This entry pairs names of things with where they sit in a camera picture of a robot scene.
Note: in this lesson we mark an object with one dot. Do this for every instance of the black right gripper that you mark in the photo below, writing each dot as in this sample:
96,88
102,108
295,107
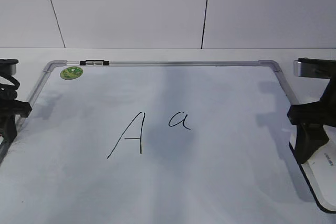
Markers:
310,118

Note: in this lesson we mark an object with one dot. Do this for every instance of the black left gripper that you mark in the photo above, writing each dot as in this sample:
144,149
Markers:
10,107

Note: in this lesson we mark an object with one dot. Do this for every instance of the white whiteboard eraser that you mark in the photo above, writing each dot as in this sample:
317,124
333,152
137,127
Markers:
319,174

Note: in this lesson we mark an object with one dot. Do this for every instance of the round green magnet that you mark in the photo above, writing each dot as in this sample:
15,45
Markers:
71,73

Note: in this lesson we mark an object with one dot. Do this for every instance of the black and clear board clip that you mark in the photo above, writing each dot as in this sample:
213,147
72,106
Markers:
94,63

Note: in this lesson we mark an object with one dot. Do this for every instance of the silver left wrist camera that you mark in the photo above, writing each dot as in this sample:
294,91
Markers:
8,66

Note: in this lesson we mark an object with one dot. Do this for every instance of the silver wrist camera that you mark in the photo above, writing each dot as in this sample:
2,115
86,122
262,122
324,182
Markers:
314,68
8,66

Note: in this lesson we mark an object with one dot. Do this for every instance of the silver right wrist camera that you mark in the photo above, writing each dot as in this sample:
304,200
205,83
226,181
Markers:
314,68

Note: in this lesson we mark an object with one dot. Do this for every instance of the white board with grey frame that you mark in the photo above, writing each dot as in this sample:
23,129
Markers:
157,144

